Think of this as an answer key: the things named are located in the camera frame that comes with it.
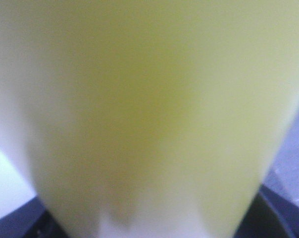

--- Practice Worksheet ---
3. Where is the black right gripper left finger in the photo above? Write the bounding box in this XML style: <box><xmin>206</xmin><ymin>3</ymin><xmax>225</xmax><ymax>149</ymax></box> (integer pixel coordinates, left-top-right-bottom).
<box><xmin>0</xmin><ymin>197</ymin><xmax>63</xmax><ymax>238</ymax></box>

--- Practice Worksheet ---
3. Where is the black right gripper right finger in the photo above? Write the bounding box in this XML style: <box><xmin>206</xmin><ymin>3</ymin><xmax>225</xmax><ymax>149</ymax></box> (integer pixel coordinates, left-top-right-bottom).
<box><xmin>235</xmin><ymin>185</ymin><xmax>299</xmax><ymax>238</ymax></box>

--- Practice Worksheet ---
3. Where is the yellow squeeze bottle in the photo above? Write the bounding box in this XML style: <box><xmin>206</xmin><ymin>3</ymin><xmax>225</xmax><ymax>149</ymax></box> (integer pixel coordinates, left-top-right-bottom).
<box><xmin>0</xmin><ymin>0</ymin><xmax>299</xmax><ymax>238</ymax></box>

